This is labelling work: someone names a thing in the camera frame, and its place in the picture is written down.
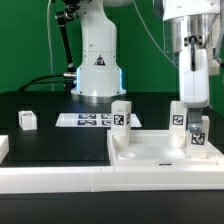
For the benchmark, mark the white marker base plate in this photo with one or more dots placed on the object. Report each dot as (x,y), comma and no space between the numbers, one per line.
(90,120)

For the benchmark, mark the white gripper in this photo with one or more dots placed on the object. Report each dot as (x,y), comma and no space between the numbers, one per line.
(194,87)

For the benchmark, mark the white U-shaped fence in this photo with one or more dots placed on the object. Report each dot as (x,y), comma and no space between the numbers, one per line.
(110,178)

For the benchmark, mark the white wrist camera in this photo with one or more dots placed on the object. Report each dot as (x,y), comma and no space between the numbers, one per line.
(214,65)

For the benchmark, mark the white square table top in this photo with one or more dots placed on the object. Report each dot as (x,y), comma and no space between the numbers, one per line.
(151,148)

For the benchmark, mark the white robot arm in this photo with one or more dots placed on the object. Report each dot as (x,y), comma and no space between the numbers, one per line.
(196,35)

